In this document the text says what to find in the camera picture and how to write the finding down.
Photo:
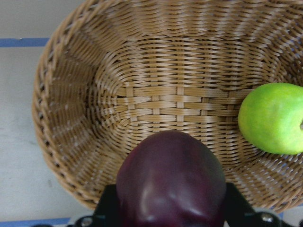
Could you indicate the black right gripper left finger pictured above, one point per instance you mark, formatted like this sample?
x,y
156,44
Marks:
x,y
106,213

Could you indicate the dark red apple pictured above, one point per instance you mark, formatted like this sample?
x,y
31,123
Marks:
x,y
171,180

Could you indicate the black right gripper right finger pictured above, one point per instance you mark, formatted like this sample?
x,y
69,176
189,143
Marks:
x,y
238,212

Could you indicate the woven wicker basket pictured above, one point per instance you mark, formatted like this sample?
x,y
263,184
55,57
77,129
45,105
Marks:
x,y
116,71

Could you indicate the green apple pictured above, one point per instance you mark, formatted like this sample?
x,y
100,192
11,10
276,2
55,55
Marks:
x,y
271,118

